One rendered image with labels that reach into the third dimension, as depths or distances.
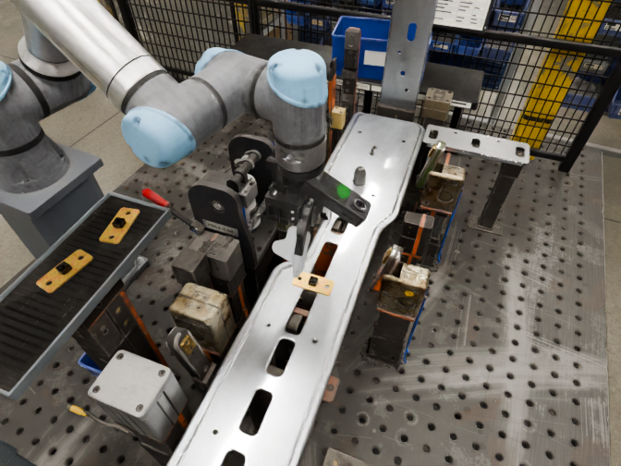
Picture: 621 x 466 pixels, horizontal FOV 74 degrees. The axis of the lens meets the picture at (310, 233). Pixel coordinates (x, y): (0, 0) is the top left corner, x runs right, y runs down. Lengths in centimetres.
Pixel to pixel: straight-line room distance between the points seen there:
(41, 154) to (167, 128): 58
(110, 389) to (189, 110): 41
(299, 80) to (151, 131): 18
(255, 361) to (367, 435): 38
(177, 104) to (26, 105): 53
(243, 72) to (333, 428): 79
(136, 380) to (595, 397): 103
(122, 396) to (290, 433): 26
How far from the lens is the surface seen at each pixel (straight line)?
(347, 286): 86
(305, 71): 53
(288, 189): 66
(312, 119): 56
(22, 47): 104
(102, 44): 57
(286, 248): 70
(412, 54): 132
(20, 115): 102
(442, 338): 118
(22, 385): 70
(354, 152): 118
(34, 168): 106
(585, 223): 166
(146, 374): 69
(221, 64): 60
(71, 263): 79
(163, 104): 53
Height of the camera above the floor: 170
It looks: 48 degrees down
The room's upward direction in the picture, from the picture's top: straight up
